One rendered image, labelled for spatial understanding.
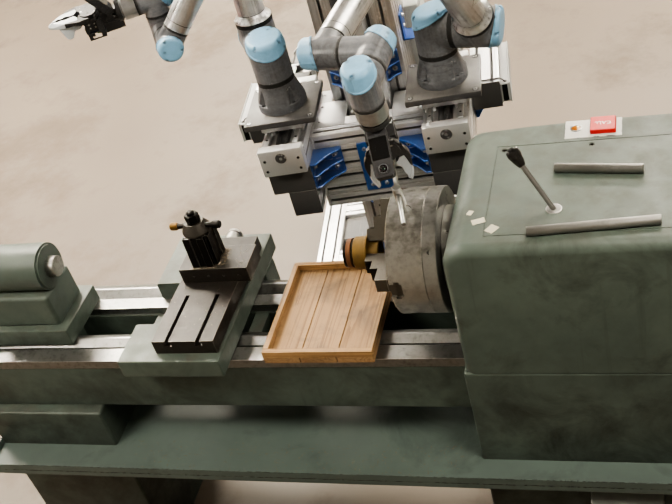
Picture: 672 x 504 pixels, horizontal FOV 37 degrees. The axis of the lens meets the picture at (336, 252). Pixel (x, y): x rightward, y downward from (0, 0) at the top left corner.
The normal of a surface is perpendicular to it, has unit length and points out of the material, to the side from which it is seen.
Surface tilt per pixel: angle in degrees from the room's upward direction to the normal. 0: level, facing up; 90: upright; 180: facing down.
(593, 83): 0
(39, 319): 90
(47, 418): 90
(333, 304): 0
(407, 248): 48
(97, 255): 0
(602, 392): 90
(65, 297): 90
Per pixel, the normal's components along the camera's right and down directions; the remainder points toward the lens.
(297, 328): -0.23, -0.77
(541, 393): -0.22, 0.65
